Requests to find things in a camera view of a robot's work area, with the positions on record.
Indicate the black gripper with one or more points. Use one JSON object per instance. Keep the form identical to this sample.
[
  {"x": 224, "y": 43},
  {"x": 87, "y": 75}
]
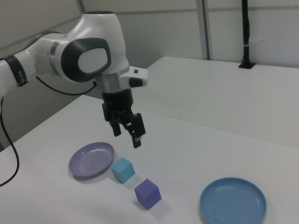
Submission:
[{"x": 118, "y": 102}]

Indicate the cyan cube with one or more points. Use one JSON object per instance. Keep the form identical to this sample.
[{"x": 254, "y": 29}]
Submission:
[{"x": 121, "y": 171}]

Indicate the purple cube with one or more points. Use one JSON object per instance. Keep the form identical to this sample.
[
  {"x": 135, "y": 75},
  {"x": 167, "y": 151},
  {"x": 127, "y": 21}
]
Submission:
[{"x": 147, "y": 194}]

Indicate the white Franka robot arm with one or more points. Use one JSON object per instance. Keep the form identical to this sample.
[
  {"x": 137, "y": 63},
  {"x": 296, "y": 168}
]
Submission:
[{"x": 98, "y": 35}]

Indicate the purple plate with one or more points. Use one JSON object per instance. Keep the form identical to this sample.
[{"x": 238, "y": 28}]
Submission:
[{"x": 90, "y": 162}]

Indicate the white side table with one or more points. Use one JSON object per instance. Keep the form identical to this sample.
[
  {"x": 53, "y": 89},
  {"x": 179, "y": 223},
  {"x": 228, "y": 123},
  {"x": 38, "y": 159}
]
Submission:
[{"x": 210, "y": 93}]

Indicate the blue plate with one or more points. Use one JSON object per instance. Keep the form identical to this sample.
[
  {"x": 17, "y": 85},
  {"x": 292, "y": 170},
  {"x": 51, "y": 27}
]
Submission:
[{"x": 232, "y": 203}]

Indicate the black pole with base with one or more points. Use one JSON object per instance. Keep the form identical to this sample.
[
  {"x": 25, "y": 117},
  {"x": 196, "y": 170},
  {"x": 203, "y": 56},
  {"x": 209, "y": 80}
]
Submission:
[{"x": 245, "y": 35}]

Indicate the grey partition post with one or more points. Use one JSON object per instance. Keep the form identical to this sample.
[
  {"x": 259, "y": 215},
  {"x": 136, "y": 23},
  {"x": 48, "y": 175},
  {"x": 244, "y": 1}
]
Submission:
[
  {"x": 205, "y": 30},
  {"x": 80, "y": 5}
]

